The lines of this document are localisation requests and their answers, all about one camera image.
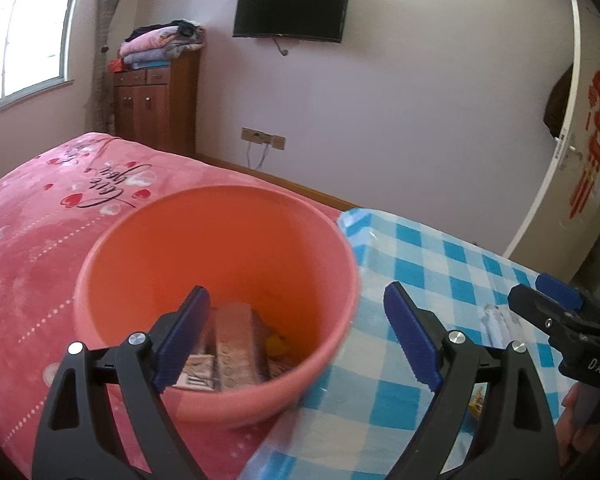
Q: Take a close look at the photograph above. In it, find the pile of folded blankets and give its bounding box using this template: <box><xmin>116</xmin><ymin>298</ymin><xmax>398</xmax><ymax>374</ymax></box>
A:
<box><xmin>109</xmin><ymin>20</ymin><xmax>207</xmax><ymax>73</ymax></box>

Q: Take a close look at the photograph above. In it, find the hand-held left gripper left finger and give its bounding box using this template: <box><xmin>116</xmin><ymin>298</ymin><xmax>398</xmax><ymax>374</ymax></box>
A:
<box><xmin>31</xmin><ymin>285</ymin><xmax>212</xmax><ymax>480</ymax></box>

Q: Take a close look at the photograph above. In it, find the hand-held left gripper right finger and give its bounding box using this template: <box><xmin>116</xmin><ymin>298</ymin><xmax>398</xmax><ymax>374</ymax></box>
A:
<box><xmin>382</xmin><ymin>281</ymin><xmax>561</xmax><ymax>480</ymax></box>

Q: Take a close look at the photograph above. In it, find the person's right hand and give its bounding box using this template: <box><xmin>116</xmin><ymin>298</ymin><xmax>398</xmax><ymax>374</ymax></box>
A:
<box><xmin>560</xmin><ymin>382</ymin><xmax>600</xmax><ymax>461</ymax></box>

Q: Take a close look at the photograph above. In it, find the orange plastic bucket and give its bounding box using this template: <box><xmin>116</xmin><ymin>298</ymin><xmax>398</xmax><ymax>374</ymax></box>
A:
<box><xmin>74</xmin><ymin>186</ymin><xmax>363</xmax><ymax>428</ymax></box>

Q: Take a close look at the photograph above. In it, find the silver door handle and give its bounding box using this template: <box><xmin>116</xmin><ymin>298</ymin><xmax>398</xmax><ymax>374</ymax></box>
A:
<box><xmin>552</xmin><ymin>132</ymin><xmax>583</xmax><ymax>171</ymax></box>

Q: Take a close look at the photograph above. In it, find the pink printed blanket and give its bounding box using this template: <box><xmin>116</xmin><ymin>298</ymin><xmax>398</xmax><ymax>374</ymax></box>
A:
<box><xmin>0</xmin><ymin>132</ymin><xmax>351</xmax><ymax>480</ymax></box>

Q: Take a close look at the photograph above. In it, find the small yellow wrapper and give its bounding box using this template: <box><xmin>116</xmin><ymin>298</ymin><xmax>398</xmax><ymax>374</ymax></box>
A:
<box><xmin>265</xmin><ymin>335</ymin><xmax>291</xmax><ymax>358</ymax></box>

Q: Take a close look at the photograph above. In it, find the white socket cable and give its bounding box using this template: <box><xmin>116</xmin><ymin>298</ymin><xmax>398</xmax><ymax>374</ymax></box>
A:
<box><xmin>246</xmin><ymin>142</ymin><xmax>271</xmax><ymax>168</ymax></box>

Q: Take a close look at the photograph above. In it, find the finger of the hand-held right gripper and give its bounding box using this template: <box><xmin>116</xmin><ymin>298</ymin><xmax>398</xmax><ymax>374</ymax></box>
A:
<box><xmin>535</xmin><ymin>272</ymin><xmax>588</xmax><ymax>313</ymax></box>
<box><xmin>507</xmin><ymin>284</ymin><xmax>571</xmax><ymax>331</ymax></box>

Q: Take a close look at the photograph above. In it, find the blue white checked tablecloth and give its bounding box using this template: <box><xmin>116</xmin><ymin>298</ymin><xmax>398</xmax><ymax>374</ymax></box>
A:
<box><xmin>240</xmin><ymin>207</ymin><xmax>596</xmax><ymax>480</ymax></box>

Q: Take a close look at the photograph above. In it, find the white door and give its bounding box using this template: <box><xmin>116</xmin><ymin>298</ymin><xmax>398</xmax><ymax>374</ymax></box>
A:
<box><xmin>502</xmin><ymin>0</ymin><xmax>600</xmax><ymax>281</ymax></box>

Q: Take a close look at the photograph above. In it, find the long white snack packet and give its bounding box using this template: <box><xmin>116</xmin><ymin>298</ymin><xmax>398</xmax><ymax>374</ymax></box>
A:
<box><xmin>212</xmin><ymin>302</ymin><xmax>271</xmax><ymax>391</ymax></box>

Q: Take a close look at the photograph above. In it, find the yellow green snack packet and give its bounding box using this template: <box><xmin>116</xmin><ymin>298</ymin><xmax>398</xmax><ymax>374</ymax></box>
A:
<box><xmin>470</xmin><ymin>385</ymin><xmax>488</xmax><ymax>418</ymax></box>

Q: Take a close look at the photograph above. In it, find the wooden cabinet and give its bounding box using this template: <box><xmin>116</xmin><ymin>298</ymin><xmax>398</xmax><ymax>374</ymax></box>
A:
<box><xmin>111</xmin><ymin>52</ymin><xmax>201</xmax><ymax>158</ymax></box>

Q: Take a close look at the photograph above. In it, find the clear plastic packet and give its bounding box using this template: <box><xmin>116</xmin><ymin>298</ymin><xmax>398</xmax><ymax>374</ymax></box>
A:
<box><xmin>480</xmin><ymin>302</ymin><xmax>523</xmax><ymax>348</ymax></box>

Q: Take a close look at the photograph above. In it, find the dark hanging bag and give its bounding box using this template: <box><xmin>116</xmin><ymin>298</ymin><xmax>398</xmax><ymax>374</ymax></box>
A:
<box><xmin>543</xmin><ymin>65</ymin><xmax>574</xmax><ymax>138</ymax></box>

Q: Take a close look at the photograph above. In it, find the window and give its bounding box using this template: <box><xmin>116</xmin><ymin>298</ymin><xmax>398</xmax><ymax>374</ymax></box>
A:
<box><xmin>0</xmin><ymin>0</ymin><xmax>86</xmax><ymax>121</ymax></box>

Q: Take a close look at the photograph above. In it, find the black wall television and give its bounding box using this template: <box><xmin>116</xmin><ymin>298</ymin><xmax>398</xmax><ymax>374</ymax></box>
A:
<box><xmin>232</xmin><ymin>0</ymin><xmax>352</xmax><ymax>44</ymax></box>

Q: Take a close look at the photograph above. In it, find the wall socket strip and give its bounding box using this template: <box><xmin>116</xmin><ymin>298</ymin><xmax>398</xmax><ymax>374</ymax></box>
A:
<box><xmin>241</xmin><ymin>127</ymin><xmax>287</xmax><ymax>151</ymax></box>

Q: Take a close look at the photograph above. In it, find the grey checked curtain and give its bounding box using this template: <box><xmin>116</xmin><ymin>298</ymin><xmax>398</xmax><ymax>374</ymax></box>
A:
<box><xmin>82</xmin><ymin>0</ymin><xmax>131</xmax><ymax>136</ymax></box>

